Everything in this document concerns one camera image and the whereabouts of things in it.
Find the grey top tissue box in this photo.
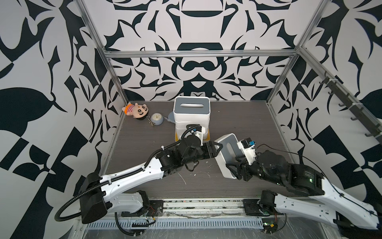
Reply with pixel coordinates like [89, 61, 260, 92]
[215, 133, 251, 179]
[173, 96, 211, 138]

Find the yellow top tissue box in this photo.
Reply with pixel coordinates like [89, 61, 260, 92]
[175, 129, 210, 142]

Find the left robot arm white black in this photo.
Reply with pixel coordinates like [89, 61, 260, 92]
[54, 134, 223, 224]

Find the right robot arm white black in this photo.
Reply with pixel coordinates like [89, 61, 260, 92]
[216, 148, 382, 239]

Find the blue glasses case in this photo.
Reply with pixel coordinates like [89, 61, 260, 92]
[167, 112, 176, 123]

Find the blue round alarm clock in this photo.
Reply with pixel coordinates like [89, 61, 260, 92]
[150, 113, 164, 126]

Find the gold key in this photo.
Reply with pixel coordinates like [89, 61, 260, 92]
[146, 116, 155, 127]

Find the cartoon boy plush toy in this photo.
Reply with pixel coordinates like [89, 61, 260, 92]
[122, 102, 149, 120]

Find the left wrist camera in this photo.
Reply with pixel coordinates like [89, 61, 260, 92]
[188, 124, 207, 145]

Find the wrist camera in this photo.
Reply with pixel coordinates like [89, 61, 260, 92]
[188, 124, 207, 145]
[237, 137, 258, 165]

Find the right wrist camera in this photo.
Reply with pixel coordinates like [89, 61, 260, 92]
[237, 137, 258, 165]

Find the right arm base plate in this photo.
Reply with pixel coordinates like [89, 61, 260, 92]
[242, 199, 279, 217]

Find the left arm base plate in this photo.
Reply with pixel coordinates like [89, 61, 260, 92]
[121, 200, 164, 217]

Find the black wall hook rack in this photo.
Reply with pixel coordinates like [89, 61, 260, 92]
[319, 71, 382, 144]

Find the white slotted cable duct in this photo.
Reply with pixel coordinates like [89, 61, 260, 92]
[87, 218, 264, 230]

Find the aluminium frame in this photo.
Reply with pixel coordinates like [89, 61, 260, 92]
[74, 0, 382, 198]

